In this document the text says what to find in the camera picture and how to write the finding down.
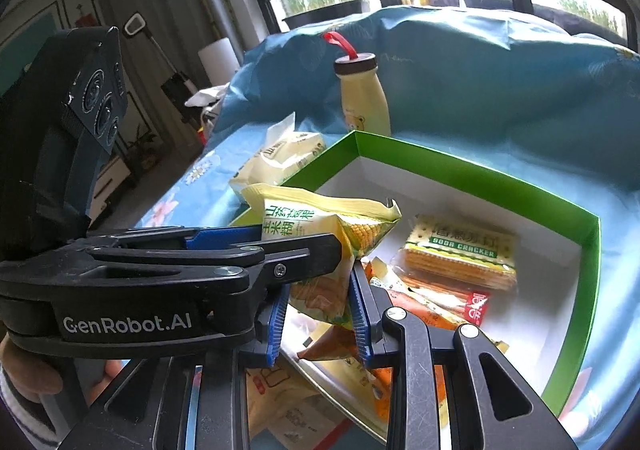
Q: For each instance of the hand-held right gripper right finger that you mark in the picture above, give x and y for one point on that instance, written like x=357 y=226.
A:
x=359 y=320

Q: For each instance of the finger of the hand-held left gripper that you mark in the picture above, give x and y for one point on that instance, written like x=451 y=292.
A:
x=220 y=237
x=300 y=255

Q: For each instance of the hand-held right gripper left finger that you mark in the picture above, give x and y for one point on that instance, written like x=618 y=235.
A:
x=274 y=330

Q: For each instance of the brown orange snack packet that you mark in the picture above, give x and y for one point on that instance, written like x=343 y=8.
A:
x=330 y=345

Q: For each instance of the yellow corn snack packet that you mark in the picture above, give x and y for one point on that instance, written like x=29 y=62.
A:
x=320 y=220

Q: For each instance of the bright orange snack packet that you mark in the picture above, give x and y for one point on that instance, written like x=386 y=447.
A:
x=385 y=390

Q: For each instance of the green label cracker packet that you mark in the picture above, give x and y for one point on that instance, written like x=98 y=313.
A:
x=455 y=265

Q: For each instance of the orange snack packet red ends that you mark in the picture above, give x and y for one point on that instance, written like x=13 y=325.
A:
x=475 y=305

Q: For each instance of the green cardboard box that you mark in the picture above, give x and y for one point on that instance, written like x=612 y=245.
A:
x=450 y=164

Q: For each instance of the person's left forearm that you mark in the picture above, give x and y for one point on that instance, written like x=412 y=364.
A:
x=20 y=420

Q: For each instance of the person's left hand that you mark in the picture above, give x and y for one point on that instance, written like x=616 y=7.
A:
x=35 y=375

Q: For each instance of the white low cabinet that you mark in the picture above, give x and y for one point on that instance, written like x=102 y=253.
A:
x=110 y=182

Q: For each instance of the pale orange print packet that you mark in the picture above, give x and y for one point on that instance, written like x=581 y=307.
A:
x=285 y=410

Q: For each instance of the pale yellow bread packet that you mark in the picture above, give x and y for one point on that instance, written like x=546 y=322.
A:
x=280 y=159

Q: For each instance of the potted houseplant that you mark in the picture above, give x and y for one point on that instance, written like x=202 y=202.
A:
x=142 y=144

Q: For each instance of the white plastic bag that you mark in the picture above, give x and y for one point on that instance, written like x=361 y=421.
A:
x=207 y=97

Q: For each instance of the yellow drink bottle brown cap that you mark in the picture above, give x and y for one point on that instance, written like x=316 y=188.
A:
x=362 y=99

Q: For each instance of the upright floor cleaner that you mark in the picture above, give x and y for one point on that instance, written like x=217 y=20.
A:
x=135 y=24

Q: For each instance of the grey curtain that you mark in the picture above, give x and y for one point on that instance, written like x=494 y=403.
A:
x=165 y=4

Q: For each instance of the blue floral bed sheet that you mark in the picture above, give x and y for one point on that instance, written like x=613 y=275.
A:
x=475 y=94

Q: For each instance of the black planter with grass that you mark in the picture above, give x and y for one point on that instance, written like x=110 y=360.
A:
x=325 y=12

